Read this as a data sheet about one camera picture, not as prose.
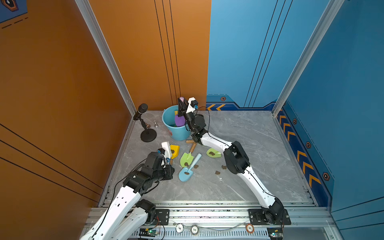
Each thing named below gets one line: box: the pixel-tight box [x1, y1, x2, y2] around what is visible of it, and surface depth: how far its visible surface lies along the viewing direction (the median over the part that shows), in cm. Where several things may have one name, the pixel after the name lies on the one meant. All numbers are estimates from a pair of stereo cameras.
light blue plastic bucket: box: [162, 105, 192, 141], surface depth 98 cm
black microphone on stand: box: [133, 103, 157, 143], surface depth 107 cm
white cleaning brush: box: [161, 141, 172, 159], surface depth 77 cm
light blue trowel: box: [178, 153, 202, 182], surface depth 89 cm
